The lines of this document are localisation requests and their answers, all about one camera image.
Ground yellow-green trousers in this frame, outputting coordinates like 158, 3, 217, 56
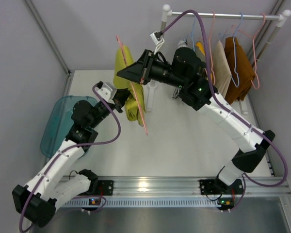
113, 45, 147, 127

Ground pink wire hanger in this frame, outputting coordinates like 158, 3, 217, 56
208, 11, 216, 84
115, 34, 149, 136
231, 13, 267, 91

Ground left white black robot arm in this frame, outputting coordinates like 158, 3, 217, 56
12, 86, 130, 233

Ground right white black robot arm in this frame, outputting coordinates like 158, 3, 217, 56
116, 47, 275, 193

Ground black white print trousers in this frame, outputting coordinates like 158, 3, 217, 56
172, 38, 189, 99

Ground camouflage yellow trousers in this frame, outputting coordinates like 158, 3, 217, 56
195, 41, 208, 80

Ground beige trousers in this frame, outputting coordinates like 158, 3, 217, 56
212, 41, 231, 98

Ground brown trousers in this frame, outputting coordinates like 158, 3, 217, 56
224, 37, 255, 104

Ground white metal clothes rack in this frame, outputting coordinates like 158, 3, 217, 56
145, 0, 291, 112

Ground teal plastic bin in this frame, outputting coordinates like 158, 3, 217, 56
40, 96, 97, 159

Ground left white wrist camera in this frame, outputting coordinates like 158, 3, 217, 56
97, 83, 117, 99

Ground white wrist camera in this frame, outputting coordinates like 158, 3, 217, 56
150, 31, 165, 54
97, 83, 117, 99

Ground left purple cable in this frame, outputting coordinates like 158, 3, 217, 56
18, 83, 122, 233

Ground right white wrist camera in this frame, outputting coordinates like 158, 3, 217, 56
150, 31, 165, 54

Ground aluminium mounting rail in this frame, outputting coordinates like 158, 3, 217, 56
55, 176, 291, 198

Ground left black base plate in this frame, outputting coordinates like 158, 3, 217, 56
95, 180, 114, 196

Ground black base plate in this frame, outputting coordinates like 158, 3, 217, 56
95, 180, 114, 196
199, 178, 243, 195

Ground grey slotted cable duct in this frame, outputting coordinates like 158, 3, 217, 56
63, 197, 226, 208

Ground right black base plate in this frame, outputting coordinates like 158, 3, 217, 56
199, 178, 243, 195

